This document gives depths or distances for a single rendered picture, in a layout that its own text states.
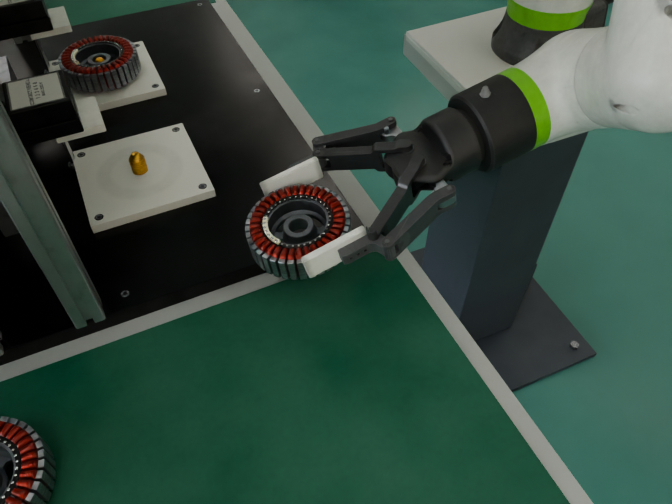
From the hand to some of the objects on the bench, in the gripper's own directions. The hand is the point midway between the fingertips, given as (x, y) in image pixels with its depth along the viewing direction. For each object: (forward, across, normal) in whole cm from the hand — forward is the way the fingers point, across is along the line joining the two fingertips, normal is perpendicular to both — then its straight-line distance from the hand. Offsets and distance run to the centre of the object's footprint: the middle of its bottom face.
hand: (299, 220), depth 62 cm
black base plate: (+16, +33, -5) cm, 38 cm away
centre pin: (+14, +21, -2) cm, 26 cm away
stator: (+36, -12, 0) cm, 38 cm away
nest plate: (+14, +21, -3) cm, 26 cm away
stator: (+14, +45, -2) cm, 48 cm away
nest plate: (+15, +45, -3) cm, 48 cm away
